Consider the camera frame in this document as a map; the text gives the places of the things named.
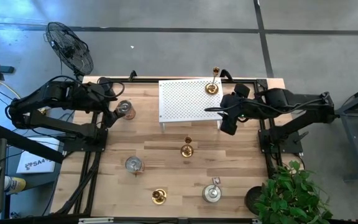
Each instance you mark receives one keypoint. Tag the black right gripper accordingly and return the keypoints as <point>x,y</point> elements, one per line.
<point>230,109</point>

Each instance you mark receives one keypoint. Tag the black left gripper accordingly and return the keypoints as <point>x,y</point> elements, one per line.
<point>109,109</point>

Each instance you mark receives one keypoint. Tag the orange-labelled candle tin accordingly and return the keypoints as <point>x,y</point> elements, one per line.
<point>129,113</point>
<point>134,164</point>

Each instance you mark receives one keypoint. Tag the brass candlestick holder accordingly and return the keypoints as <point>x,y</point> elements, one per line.
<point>186,151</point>
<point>212,88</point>
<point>159,196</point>

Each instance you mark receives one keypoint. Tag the silver candle tin with tag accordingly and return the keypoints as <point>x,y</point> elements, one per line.
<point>211,193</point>

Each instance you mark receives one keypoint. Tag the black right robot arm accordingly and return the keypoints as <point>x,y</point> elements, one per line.
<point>291,99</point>

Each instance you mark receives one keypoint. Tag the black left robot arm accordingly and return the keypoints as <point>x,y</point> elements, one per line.
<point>57,93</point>

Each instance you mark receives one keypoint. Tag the white perforated metal shelf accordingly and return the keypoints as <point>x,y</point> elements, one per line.
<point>185,99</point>

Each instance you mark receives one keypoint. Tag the yellow power strip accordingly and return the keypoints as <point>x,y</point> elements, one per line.
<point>43,111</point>

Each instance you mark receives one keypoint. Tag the black floor fan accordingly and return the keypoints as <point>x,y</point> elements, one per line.
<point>70,49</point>

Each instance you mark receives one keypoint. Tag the white paper sheet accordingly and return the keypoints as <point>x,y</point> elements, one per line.
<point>39,163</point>

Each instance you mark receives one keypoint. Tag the black plant pot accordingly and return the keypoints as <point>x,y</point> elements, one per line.
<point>252,199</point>

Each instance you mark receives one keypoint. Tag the silver aluminium extrusion bar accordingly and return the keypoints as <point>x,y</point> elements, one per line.
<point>95,220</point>

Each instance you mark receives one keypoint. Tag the green leafy plant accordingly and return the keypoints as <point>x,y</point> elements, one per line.
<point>291,199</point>

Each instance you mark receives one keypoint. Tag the yellow and white spray can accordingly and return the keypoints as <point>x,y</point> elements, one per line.
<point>15,185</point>

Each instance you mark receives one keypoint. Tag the dark metal cart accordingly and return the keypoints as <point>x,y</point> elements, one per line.
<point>354,146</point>

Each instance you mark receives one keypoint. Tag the black metal table frame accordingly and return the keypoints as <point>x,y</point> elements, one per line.
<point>141,80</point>

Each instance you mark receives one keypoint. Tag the black diagonal frame brace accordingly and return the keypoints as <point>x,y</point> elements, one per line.
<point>26,143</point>

